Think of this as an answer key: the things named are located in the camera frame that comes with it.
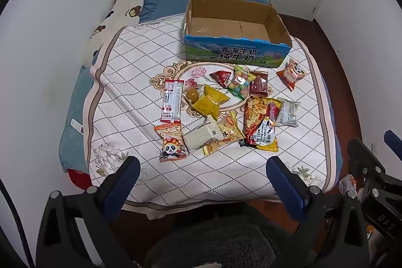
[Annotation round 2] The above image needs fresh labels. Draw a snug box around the black cable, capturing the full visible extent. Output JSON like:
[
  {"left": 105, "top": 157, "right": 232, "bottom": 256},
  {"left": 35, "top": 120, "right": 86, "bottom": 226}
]
[{"left": 0, "top": 177, "right": 36, "bottom": 268}]

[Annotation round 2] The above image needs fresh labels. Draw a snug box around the large red noodle packet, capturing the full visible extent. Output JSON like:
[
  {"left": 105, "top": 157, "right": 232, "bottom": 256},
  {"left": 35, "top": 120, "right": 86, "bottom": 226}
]
[{"left": 239, "top": 95, "right": 282, "bottom": 152}]

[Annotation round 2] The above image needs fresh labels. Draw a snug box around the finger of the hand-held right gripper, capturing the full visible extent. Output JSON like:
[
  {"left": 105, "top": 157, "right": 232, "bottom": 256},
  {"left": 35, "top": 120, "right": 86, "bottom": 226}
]
[
  {"left": 347, "top": 138, "right": 393, "bottom": 191},
  {"left": 384, "top": 130, "right": 402, "bottom": 160}
]

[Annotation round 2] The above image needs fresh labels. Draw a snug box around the printed cardboard box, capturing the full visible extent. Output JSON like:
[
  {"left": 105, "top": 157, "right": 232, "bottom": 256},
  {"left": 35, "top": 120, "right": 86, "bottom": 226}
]
[{"left": 182, "top": 0, "right": 293, "bottom": 68}]

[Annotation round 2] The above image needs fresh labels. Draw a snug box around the dark red snack packet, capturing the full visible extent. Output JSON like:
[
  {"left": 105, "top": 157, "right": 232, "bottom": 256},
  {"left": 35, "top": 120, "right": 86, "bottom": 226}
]
[{"left": 249, "top": 70, "right": 269, "bottom": 96}]

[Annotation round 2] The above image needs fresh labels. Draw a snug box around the cream snack packet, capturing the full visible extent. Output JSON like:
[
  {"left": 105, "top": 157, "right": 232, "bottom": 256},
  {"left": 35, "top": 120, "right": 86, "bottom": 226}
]
[{"left": 183, "top": 116, "right": 222, "bottom": 151}]

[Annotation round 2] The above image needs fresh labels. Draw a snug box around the white lattice printed blanket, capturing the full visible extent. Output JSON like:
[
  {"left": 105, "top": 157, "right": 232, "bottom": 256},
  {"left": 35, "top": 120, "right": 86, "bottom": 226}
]
[{"left": 83, "top": 17, "right": 341, "bottom": 220}]

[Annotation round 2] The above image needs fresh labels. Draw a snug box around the blue padded quilt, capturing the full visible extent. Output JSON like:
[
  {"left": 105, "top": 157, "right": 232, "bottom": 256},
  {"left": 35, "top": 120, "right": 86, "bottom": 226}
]
[{"left": 60, "top": 65, "right": 95, "bottom": 173}]

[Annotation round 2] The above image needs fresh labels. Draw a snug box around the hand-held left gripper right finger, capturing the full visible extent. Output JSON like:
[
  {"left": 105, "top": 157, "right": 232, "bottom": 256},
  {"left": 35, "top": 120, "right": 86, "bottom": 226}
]
[{"left": 266, "top": 156, "right": 369, "bottom": 268}]

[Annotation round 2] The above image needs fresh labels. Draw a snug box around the small orange panda packet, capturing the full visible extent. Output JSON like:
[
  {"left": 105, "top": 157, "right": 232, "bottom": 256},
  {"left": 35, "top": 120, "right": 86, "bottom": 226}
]
[{"left": 276, "top": 58, "right": 308, "bottom": 91}]

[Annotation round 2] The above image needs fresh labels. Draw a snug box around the large orange panda packet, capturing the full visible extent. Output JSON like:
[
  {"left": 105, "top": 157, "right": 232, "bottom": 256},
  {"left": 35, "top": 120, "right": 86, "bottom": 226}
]
[{"left": 153, "top": 122, "right": 189, "bottom": 163}]

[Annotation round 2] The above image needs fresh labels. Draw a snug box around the white orange plastic bag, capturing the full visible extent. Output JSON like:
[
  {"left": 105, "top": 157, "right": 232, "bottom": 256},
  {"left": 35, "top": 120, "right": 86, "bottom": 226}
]
[{"left": 338, "top": 175, "right": 359, "bottom": 198}]

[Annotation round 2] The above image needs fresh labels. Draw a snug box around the colourful candy balls packet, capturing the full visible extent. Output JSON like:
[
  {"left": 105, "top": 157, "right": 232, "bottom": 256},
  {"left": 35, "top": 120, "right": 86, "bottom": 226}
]
[{"left": 227, "top": 65, "right": 256, "bottom": 99}]

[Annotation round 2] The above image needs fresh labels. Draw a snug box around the red cloth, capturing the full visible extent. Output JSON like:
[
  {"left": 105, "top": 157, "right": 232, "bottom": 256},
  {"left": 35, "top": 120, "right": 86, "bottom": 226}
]
[{"left": 67, "top": 169, "right": 93, "bottom": 191}]

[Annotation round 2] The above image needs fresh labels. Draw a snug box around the dark grey fuzzy cloth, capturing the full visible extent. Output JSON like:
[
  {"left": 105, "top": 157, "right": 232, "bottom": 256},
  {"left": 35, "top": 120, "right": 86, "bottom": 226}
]
[{"left": 144, "top": 202, "right": 302, "bottom": 268}]

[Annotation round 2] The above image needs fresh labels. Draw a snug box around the brown braised egg packet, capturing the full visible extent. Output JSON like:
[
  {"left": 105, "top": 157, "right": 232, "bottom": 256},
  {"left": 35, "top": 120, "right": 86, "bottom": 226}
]
[{"left": 184, "top": 86, "right": 202, "bottom": 103}]

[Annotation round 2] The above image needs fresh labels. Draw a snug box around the white grey snack packet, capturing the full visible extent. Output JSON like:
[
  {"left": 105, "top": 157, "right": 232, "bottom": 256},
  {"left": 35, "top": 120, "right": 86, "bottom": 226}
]
[{"left": 273, "top": 97, "right": 301, "bottom": 128}]

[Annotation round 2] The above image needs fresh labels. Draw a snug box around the yellow snack packet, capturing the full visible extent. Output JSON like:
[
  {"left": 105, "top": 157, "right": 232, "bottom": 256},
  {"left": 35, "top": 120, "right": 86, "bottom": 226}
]
[{"left": 191, "top": 84, "right": 231, "bottom": 118}]

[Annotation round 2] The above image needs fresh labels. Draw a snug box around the red triangular snack packet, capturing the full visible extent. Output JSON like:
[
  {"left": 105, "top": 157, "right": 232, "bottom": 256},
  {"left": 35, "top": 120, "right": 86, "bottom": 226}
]
[{"left": 209, "top": 70, "right": 232, "bottom": 88}]

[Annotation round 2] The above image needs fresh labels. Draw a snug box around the yellow chips packet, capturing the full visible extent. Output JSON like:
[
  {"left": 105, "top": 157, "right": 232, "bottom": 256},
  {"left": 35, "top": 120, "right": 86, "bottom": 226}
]
[{"left": 203, "top": 111, "right": 245, "bottom": 156}]

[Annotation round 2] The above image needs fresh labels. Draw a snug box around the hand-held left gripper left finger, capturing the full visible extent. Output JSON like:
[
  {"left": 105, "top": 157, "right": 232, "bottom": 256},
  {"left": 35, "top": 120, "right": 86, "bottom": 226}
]
[{"left": 36, "top": 156, "right": 141, "bottom": 268}]

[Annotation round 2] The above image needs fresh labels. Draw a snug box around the bear print pillow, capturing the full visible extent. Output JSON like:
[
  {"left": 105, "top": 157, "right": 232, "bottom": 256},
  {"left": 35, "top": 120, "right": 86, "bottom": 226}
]
[{"left": 85, "top": 0, "right": 145, "bottom": 68}]

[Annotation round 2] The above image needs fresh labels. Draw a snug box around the red white long snack packet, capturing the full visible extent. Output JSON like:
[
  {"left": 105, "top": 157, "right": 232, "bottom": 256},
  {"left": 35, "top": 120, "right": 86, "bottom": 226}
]
[{"left": 161, "top": 80, "right": 185, "bottom": 123}]

